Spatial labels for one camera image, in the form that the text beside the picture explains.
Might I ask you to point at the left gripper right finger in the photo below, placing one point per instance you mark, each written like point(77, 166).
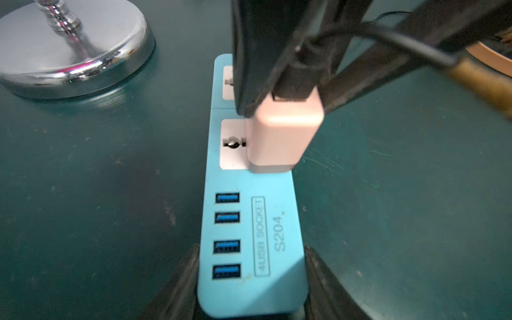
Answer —
point(327, 298)

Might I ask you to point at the orange desk fan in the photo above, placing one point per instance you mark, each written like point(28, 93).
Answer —
point(495, 52)

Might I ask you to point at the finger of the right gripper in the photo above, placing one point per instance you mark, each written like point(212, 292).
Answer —
point(447, 25)
point(271, 51)

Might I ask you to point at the pink USB charger plug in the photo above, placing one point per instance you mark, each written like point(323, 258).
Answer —
point(280, 131)

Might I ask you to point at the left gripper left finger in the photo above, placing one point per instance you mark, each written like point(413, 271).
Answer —
point(178, 298)

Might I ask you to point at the chrome glass holder stand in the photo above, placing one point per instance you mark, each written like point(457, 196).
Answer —
point(65, 49)

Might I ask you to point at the light blue power strip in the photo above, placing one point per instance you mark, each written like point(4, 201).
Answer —
point(251, 259)

